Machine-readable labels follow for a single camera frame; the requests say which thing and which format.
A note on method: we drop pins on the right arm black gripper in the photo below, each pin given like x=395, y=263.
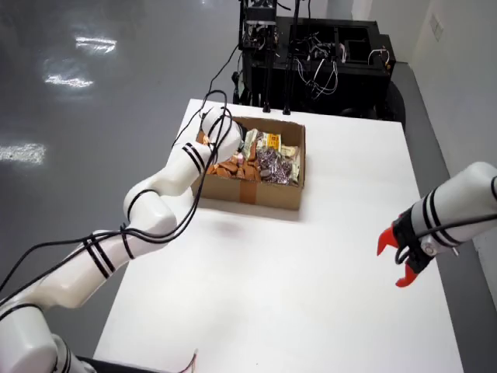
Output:
x=405, y=233

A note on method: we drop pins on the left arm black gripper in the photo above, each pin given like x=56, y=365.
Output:
x=244, y=136

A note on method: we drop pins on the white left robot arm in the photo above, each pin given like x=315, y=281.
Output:
x=58, y=279

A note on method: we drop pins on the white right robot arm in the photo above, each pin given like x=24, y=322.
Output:
x=466, y=202

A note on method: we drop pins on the green and white snack packet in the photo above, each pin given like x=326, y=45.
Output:
x=250, y=139

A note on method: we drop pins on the yellow label snack packet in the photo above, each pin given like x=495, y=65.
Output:
x=272, y=140

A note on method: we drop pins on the dark chocolate snack packet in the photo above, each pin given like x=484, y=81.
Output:
x=277, y=173
x=268, y=155

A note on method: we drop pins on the orange and white snack packet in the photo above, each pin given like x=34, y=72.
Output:
x=222, y=169

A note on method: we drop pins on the pale beige snack packet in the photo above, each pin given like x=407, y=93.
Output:
x=290, y=152

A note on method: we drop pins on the clear pastel candy bag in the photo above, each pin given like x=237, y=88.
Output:
x=239, y=158

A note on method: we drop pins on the brown cardboard box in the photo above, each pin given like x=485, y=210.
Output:
x=272, y=196

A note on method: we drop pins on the black electronics unit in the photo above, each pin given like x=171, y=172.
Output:
x=260, y=27

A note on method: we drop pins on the black equipment cart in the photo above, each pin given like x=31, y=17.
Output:
x=349, y=77

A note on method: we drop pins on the thin black stand post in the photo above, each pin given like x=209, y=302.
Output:
x=289, y=77
x=267, y=85

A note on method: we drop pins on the white wall outlet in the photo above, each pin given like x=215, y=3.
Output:
x=436, y=28

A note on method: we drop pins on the black base frame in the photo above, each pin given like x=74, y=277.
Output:
x=128, y=366

